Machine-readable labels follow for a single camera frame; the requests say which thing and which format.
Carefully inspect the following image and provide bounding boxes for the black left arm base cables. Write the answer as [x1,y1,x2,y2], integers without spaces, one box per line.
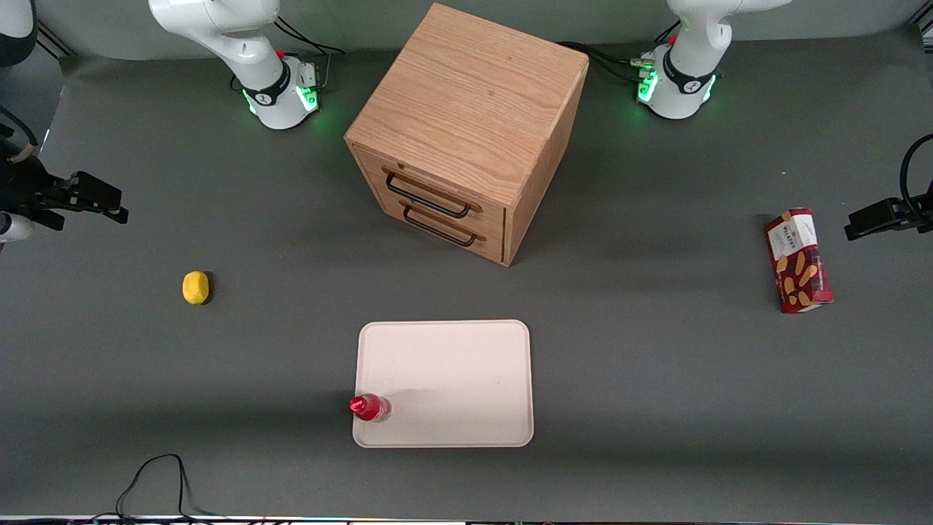
[558,20,683,82]

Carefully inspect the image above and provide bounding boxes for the wooden drawer cabinet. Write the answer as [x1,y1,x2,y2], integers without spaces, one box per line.
[344,2,590,268]

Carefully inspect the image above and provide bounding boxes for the long black drawer handle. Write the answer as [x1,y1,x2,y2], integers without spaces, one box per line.
[383,171,474,219]

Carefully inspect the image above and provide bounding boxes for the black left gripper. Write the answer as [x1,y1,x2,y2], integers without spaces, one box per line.
[845,195,933,242]

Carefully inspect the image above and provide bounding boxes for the yellow lemon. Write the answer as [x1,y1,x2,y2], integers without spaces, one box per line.
[181,271,211,306]

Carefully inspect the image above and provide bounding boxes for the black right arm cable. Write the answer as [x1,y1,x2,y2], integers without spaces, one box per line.
[0,106,39,163]

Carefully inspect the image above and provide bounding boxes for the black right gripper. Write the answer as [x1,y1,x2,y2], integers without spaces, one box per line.
[0,152,130,232]

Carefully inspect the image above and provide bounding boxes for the black arm base cables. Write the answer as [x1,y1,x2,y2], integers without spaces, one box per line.
[558,20,683,82]
[273,13,348,93]

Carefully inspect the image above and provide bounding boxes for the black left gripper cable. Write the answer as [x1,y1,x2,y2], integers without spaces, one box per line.
[899,134,933,214]

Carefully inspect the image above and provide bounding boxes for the short black drawer handle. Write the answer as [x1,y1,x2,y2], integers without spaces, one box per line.
[402,204,479,248]

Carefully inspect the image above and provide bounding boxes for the red coke bottle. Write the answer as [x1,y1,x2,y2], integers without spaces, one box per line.
[349,393,393,423]

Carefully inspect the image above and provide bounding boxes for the black right arm base cables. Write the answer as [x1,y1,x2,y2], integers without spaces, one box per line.
[273,13,348,93]

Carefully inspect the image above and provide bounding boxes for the wooden drawer with short handle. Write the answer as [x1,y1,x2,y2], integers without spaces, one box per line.
[375,191,506,265]

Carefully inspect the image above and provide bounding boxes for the beige plastic tray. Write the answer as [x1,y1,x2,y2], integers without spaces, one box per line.
[352,319,534,448]

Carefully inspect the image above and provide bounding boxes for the wooden drawer with long handle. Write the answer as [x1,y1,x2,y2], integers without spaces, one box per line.
[352,144,508,236]

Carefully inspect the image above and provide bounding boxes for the red cookie box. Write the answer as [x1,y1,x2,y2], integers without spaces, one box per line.
[764,207,835,315]

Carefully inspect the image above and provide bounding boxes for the thin black looped cable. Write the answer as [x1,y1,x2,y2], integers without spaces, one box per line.
[87,454,223,523]

